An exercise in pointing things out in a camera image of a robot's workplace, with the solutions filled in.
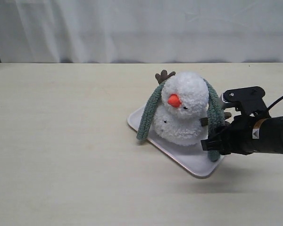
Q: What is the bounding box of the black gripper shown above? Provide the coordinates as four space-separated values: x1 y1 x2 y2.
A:
200 115 255 155

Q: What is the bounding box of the green knitted scarf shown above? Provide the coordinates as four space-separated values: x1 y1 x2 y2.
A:
136 78 225 163

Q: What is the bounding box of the white plastic tray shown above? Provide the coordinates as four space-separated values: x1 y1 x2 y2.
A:
138 105 224 179

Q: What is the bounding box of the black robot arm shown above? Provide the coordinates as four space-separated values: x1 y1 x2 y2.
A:
201 116 283 155

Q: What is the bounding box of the white curtain backdrop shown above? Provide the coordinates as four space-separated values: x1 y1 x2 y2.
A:
0 0 283 63

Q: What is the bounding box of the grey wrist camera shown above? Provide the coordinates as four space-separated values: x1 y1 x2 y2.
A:
219 86 271 118

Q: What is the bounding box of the black camera cable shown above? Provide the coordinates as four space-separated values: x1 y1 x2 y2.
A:
266 89 283 111

